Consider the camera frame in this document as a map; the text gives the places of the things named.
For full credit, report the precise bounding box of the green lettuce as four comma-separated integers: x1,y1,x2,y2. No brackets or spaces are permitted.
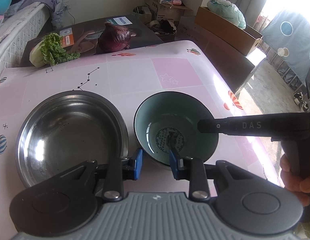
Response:
29,33,81,68

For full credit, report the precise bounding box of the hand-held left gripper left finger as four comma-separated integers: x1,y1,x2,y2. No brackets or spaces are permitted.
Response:
57,148,143,202

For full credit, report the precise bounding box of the flat printed cardboard box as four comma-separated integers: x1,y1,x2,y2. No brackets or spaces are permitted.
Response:
21,14,165,68

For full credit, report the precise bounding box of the stainless steel bowl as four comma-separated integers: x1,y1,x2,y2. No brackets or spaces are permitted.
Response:
15,90,130,188

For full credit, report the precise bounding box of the long cardboard box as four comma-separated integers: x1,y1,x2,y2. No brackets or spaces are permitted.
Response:
195,6,264,57

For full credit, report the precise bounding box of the pink printed tablecloth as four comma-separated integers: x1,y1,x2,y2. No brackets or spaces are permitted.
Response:
0,40,283,233

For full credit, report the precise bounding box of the blue dotted cloth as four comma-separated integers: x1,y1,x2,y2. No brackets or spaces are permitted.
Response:
266,7,310,83

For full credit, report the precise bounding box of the small cardboard box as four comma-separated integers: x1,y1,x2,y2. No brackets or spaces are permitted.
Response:
179,15,203,42

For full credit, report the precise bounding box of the open cardboard box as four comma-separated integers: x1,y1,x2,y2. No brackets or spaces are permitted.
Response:
137,0,193,22

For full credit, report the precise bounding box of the pile of colourful clothes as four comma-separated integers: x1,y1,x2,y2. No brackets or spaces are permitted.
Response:
0,4,51,70

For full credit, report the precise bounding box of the person's right hand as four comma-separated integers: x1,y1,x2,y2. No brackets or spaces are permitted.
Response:
280,153,310,207

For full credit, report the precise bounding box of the green white plastic bag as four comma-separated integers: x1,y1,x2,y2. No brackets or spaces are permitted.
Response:
207,0,247,30

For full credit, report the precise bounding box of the teal ceramic bowl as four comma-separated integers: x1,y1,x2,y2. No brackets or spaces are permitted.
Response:
133,92,220,170

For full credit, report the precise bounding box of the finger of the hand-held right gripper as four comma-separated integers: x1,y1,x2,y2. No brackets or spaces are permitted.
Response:
197,117,229,133

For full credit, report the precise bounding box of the brown cardboard box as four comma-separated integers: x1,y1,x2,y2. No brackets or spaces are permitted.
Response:
187,36,267,94

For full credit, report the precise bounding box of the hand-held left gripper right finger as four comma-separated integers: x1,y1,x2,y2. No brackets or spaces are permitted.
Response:
169,150,255,202

